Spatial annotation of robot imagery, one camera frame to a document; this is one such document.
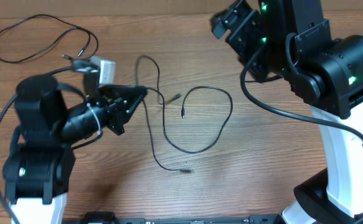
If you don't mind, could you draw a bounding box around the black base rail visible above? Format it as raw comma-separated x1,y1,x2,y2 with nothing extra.
61,210,281,224

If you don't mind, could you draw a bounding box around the thin black USB cable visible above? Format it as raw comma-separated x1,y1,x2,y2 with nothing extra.
134,55,194,174

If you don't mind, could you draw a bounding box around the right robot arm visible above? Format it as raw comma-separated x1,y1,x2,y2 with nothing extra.
210,0,363,223

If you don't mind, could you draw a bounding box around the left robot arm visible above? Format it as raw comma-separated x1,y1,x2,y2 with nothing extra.
0,75,147,223

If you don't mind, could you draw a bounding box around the thick black USB cable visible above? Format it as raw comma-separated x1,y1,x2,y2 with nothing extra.
156,86,233,154

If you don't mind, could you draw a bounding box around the cardboard box wall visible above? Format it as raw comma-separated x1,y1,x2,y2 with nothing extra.
0,0,363,19

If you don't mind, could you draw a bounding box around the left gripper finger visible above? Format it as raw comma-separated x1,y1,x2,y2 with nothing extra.
113,85,147,96
124,94,146,120

